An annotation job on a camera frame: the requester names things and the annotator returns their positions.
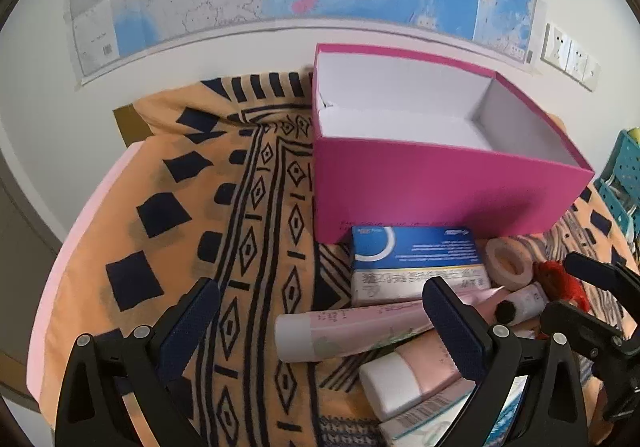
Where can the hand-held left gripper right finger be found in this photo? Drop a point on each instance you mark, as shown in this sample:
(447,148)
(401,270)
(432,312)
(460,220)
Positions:
(452,327)

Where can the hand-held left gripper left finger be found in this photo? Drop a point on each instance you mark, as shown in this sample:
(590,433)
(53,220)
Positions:
(192,322)

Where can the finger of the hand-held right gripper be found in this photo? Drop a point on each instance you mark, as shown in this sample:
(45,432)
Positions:
(592,272)
(575,322)

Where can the red orange object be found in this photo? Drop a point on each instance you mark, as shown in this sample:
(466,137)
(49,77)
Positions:
(555,277)

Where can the small tube with black cap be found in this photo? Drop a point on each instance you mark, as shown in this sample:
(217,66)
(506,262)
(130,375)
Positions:
(530,299)

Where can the blue white medicine box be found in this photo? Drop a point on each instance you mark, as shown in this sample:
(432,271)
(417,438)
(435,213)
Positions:
(415,252)

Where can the long pink tube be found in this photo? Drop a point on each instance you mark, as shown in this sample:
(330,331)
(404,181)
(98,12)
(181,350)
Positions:
(350,327)

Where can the pink cardboard box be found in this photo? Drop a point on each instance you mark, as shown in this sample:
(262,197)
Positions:
(425,187)

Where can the beige tape roll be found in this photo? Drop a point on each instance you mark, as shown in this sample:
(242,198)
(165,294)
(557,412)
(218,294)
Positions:
(520,272)

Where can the pink bottle with white cap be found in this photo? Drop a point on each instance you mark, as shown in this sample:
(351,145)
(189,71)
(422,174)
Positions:
(395,387)

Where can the teal plastic basket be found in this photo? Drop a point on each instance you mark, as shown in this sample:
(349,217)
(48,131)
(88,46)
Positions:
(620,177)

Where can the white box with blue print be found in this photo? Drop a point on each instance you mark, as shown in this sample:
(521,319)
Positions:
(425,422)

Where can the yellow object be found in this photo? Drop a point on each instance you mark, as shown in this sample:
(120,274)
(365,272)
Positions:
(635,133)

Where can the orange patterned cloth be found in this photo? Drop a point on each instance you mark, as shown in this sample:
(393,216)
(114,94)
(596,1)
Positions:
(150,167)

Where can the grey door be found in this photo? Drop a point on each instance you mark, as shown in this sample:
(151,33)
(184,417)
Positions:
(20,252)

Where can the brown wooden board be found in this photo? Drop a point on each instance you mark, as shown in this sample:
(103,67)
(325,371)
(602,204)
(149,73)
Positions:
(132,122)

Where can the masking tape strip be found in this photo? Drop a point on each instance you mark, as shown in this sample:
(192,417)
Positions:
(529,56)

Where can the white wall socket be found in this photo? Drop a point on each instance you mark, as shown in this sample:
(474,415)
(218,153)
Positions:
(592,73)
(555,46)
(578,59)

